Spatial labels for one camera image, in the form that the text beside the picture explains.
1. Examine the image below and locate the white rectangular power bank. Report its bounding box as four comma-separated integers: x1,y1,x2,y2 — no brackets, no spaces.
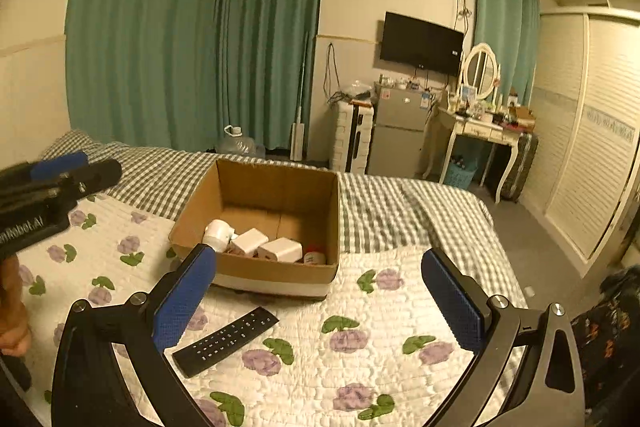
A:
257,237,303,263

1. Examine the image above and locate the white bottle red cap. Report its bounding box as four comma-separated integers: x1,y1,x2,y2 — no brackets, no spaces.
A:
303,246,326,265

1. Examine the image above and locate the white hair-dryer-shaped bottle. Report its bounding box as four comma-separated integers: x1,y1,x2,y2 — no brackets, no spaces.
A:
202,219,235,253

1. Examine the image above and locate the white charger adapter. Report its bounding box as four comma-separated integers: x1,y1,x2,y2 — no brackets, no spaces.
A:
228,228,269,258

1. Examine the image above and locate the person's left hand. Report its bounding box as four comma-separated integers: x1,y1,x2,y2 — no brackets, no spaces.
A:
0,255,32,358

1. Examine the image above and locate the dark patterned bag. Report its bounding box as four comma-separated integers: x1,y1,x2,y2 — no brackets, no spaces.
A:
572,265,639,409

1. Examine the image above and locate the black remote control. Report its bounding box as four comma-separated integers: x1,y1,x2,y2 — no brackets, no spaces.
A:
171,307,279,378

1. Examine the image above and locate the clear water jug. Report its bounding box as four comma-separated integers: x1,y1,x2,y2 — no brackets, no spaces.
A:
215,124,266,158

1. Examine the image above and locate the floral white quilt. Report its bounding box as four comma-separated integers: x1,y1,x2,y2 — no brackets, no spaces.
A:
20,196,472,426

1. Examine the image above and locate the large green curtain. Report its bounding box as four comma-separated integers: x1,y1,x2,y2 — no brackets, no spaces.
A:
65,0,320,152

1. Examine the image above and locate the white flat mop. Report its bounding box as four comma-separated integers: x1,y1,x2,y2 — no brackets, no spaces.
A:
290,32,309,161

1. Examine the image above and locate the open cardboard box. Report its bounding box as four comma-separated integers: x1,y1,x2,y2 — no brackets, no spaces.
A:
169,159,340,300

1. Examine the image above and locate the blue waste basket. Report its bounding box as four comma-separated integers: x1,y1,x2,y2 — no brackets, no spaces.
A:
444,158,477,190

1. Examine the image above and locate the white louvred wardrobe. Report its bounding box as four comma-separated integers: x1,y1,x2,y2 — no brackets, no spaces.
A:
520,6,639,277

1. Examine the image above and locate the grey checked bed sheet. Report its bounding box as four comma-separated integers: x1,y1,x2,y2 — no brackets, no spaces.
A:
40,130,526,306

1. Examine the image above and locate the dark suitcase by wardrobe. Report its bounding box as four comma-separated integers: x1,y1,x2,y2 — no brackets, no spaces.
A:
500,133,539,202

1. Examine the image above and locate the white suitcase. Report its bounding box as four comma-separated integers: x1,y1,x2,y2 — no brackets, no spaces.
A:
330,101,374,174

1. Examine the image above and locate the white dressing table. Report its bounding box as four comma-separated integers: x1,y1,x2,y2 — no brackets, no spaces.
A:
420,107,534,204

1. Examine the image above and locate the grey small refrigerator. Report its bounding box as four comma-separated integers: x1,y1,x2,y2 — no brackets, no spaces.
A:
367,86,433,179

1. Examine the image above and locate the oval vanity mirror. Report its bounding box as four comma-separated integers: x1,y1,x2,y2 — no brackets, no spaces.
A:
459,42,501,101

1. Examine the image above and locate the narrow green curtain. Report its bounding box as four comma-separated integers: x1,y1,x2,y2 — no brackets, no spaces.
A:
474,0,540,105

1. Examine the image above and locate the black wall television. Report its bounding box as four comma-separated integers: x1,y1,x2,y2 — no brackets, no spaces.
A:
380,12,464,76

